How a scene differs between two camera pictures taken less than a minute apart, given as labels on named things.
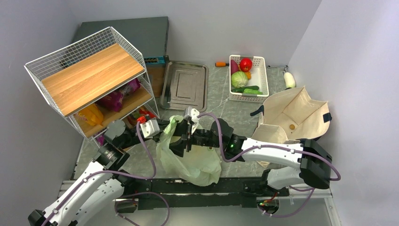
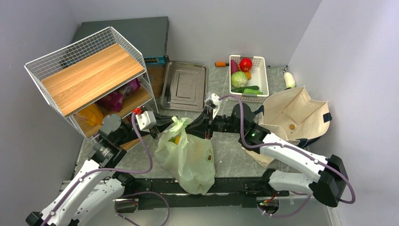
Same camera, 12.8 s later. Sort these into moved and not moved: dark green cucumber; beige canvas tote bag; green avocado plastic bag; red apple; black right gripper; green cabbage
Moved: black right gripper; green avocado plastic bag
Not moved: red apple; dark green cucumber; beige canvas tote bag; green cabbage
